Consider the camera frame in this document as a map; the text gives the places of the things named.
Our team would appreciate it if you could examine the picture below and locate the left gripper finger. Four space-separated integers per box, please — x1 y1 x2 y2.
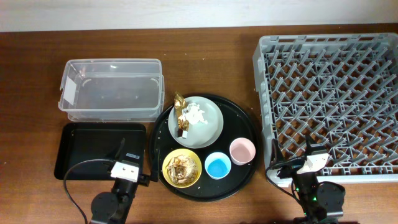
114 138 125 161
150 149 160 182

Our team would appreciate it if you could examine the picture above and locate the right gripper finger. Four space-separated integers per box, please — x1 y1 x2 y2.
270 139 284 167
305 134 320 152

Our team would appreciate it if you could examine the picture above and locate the yellow bowl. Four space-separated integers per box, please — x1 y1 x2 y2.
162 149 202 189

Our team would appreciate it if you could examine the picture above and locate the food scraps and rice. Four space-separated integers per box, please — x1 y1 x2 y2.
166 155 198 186

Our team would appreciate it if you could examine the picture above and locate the pink cup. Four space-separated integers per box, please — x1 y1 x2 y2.
229 138 256 166

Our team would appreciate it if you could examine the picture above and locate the grey ceramic plate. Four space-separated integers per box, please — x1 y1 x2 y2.
168 96 224 149

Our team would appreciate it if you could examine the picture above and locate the blue cup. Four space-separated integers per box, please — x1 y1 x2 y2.
205 152 232 180

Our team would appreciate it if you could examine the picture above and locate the white tissue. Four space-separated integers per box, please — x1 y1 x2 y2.
182 103 208 125

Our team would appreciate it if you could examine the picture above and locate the gold candy wrapper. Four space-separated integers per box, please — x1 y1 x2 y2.
174 92 189 139

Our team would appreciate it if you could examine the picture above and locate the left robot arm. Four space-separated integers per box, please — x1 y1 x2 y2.
90 139 159 223

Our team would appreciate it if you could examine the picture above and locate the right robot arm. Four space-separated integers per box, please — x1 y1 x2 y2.
266 135 345 224

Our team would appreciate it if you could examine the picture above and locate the grey dishwasher rack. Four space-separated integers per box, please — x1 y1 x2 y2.
252 33 397 184

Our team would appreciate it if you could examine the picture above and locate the black rectangular tray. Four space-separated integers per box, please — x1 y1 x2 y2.
54 123 146 180

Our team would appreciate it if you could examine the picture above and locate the round black serving tray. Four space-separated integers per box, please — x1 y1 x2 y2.
149 94 260 202

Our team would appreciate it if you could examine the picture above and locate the clear plastic storage bin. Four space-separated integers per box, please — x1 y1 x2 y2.
58 58 165 122

